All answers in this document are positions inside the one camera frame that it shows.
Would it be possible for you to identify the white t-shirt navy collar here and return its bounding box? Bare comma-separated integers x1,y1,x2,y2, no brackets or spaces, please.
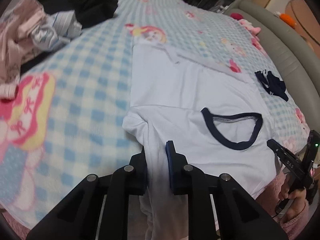
123,40,277,239

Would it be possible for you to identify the person's right hand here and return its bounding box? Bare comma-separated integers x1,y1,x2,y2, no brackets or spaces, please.
278,173,306,222

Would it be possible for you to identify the pink fuzzy right sleeve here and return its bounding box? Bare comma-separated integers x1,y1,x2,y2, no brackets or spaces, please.
254,172,313,240

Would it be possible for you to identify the navy blue garment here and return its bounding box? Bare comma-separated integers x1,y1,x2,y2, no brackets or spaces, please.
255,70,289,102

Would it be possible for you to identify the blue checkered cartoon blanket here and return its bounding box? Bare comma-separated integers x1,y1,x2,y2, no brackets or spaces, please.
1,0,310,229

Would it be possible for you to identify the pink plush toy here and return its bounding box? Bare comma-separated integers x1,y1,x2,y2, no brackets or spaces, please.
230,12,261,36

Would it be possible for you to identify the orange plush toy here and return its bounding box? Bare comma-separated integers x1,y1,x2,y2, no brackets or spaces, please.
274,11,297,29

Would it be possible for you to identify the pink crumpled garment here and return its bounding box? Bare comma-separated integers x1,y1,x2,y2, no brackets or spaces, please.
1,0,47,100

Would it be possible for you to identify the grey striped garment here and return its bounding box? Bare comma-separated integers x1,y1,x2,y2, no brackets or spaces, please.
30,10,82,52

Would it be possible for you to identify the black garment pile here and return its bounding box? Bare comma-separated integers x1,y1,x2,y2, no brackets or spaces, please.
38,0,118,28

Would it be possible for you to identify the grey padded bed frame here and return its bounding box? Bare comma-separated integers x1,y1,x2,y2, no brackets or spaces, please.
224,0,319,130

